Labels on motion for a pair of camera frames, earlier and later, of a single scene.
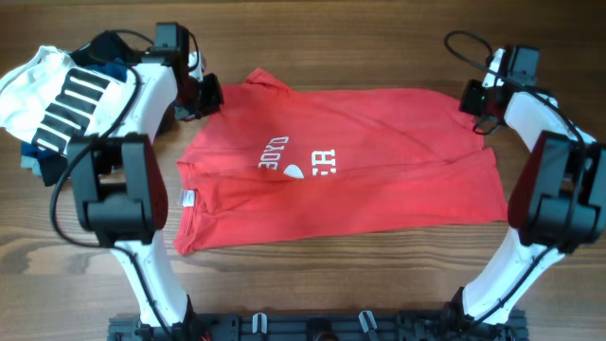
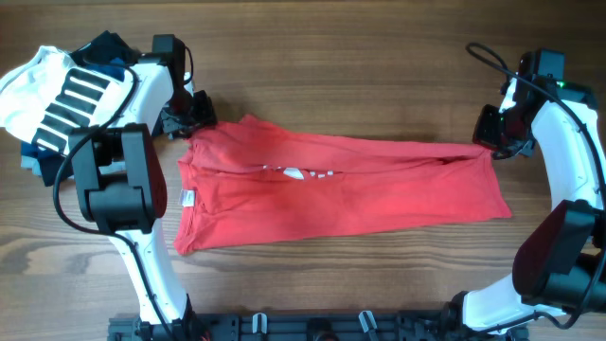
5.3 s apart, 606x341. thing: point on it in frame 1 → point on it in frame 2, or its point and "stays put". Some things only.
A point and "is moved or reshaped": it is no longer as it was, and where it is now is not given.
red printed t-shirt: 276,162 is moved or reshaped
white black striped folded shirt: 50,99 stays put
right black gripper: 468,101 → 483,136
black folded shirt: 105,46 stays put
